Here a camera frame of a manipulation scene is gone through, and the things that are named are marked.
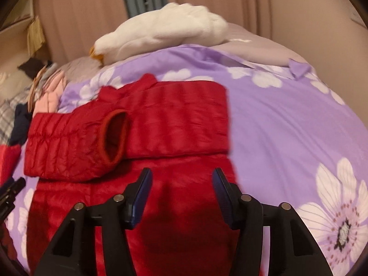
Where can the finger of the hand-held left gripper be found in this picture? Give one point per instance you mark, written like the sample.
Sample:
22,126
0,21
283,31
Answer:
13,188

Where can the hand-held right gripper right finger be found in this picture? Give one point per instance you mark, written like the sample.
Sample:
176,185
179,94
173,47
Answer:
224,199

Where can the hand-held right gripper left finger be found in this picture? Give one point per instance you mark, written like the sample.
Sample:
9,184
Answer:
141,204

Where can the red down jacket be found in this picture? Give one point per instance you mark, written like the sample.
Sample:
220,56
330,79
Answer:
178,115

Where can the red fuzzy cloth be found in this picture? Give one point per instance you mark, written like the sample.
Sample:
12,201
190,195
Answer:
8,161

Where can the navy cloth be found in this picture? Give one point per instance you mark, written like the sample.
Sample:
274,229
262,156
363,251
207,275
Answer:
23,126

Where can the plaid cloth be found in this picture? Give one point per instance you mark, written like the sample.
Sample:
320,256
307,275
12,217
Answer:
11,115

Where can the purple floral bedsheet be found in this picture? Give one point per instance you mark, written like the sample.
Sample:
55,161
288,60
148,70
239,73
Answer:
273,120

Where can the pink garment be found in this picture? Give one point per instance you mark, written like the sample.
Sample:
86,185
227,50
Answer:
50,95

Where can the dark brown cloth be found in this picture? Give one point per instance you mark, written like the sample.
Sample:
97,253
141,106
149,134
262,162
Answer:
33,64

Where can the grey pillow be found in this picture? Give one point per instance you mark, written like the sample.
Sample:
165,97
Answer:
253,46

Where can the white plush duck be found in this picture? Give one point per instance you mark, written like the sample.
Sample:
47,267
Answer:
161,34

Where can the white shelf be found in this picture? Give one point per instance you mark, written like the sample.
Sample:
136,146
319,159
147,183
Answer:
17,11

